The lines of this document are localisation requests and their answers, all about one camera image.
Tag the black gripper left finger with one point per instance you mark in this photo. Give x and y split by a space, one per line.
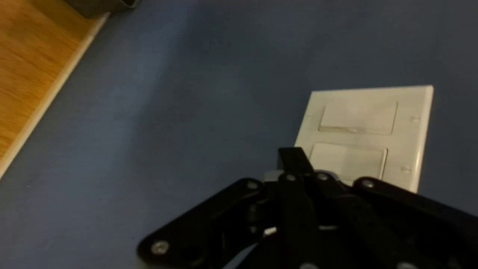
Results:
225 219

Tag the white light switch plate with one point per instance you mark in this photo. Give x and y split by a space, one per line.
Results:
413 135

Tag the dark blurry object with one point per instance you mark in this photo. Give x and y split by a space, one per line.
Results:
99 7

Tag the white rocker switch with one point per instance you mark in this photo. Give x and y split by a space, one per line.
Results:
359 117
349 159

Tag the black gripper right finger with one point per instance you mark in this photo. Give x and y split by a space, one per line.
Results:
389 225

